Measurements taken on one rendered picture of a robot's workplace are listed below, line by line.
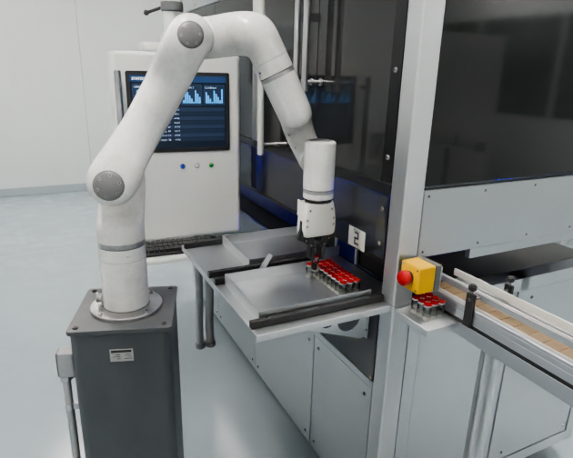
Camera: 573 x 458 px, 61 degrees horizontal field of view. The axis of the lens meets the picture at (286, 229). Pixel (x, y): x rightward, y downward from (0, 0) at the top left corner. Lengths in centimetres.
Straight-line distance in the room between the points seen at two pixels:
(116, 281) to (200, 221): 86
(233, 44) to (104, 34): 535
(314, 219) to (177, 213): 90
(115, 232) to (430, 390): 105
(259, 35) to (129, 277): 68
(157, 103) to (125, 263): 41
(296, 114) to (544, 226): 89
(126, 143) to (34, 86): 531
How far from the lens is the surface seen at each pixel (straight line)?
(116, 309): 137
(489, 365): 139
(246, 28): 123
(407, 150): 126
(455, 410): 179
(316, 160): 128
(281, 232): 188
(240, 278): 148
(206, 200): 210
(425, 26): 125
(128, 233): 129
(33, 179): 664
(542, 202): 168
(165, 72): 121
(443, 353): 161
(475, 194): 145
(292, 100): 124
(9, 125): 655
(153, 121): 123
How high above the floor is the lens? 149
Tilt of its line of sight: 18 degrees down
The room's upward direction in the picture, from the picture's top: 2 degrees clockwise
